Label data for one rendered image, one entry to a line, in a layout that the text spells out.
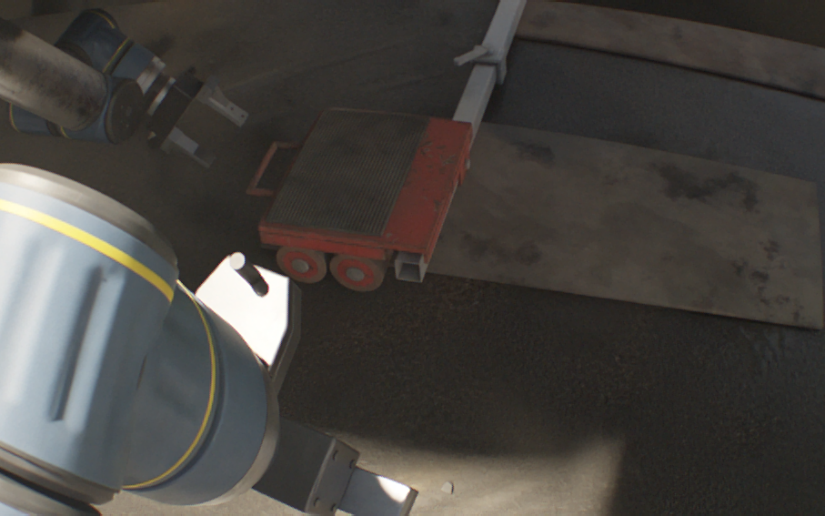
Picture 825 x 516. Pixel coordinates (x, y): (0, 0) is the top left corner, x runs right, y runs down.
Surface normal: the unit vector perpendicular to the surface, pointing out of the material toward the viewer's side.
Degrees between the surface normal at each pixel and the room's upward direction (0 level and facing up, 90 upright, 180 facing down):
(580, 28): 0
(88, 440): 75
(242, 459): 96
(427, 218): 0
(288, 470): 24
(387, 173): 0
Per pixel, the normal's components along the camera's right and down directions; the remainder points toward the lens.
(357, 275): -0.25, 0.72
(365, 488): -0.21, -0.33
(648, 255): -0.07, -0.68
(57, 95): 0.79, 0.55
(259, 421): 0.97, 0.07
